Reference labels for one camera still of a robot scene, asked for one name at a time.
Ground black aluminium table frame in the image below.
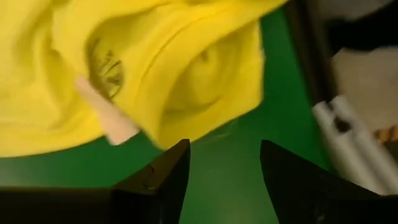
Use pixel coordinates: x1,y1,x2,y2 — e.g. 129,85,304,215
284,0,338,105

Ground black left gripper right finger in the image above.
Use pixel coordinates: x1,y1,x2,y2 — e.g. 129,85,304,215
259,139,398,224

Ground green table mat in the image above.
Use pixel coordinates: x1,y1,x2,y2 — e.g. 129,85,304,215
0,6,331,224

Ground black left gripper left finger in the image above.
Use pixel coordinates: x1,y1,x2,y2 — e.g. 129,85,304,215
0,138,192,224

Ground silver metal bracket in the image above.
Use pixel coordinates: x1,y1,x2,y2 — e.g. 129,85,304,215
312,94,398,196

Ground yellow garment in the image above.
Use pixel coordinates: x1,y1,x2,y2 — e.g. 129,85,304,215
0,0,290,158

